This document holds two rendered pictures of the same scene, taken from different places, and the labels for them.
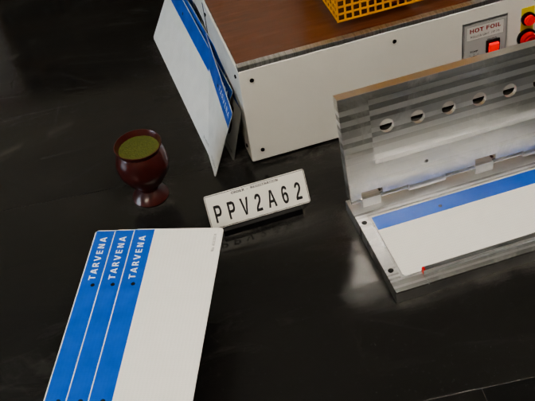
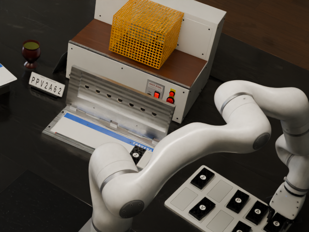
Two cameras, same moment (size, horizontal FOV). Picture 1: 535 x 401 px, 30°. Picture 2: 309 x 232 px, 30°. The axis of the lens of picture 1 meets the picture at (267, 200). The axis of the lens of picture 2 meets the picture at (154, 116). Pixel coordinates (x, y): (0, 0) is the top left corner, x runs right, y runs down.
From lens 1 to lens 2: 1.37 m
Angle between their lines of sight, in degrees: 20
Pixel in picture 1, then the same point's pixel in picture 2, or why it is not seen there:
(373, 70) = (112, 73)
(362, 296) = (37, 128)
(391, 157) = (83, 98)
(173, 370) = not seen: outside the picture
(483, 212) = (94, 135)
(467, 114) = (114, 102)
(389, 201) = (77, 113)
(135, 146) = (31, 45)
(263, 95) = (74, 56)
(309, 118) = not seen: hidden behind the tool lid
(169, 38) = not seen: hidden behind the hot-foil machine
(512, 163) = (123, 131)
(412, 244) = (65, 126)
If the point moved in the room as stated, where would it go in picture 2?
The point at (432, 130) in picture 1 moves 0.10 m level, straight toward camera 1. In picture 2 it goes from (100, 99) to (81, 108)
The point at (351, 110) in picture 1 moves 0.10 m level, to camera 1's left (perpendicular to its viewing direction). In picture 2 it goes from (75, 72) to (55, 61)
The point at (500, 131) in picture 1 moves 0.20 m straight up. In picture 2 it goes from (121, 116) to (128, 76)
